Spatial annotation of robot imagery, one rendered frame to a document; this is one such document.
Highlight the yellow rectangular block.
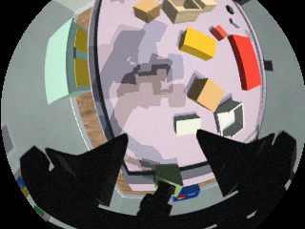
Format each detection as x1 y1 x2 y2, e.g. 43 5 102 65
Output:
179 28 216 61

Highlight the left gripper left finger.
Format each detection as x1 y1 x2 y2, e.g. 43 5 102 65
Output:
45 134 129 207

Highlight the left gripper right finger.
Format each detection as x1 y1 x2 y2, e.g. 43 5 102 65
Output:
196 129 275 197

